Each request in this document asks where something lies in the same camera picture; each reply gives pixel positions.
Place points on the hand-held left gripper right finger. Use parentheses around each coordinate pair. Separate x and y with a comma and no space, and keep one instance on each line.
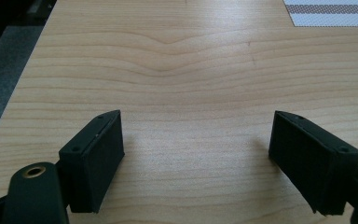
(310,161)

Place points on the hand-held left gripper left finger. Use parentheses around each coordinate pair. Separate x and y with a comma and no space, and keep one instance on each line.
(93,168)

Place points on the white striped woven placemat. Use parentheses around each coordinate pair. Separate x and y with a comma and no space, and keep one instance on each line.
(332,14)

